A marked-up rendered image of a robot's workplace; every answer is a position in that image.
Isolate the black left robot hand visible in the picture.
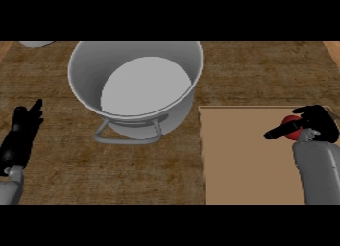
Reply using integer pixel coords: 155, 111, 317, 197
0, 98, 46, 177

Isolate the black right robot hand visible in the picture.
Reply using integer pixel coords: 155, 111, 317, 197
262, 104, 340, 144

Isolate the red tomato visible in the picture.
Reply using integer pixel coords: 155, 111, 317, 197
281, 114, 306, 142

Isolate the tan wooden tray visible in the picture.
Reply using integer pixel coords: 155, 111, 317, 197
197, 105, 340, 206

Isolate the grey metal pot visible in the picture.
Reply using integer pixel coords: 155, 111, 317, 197
66, 41, 206, 145

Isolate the pale grey object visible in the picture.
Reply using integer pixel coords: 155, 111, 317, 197
19, 41, 57, 49

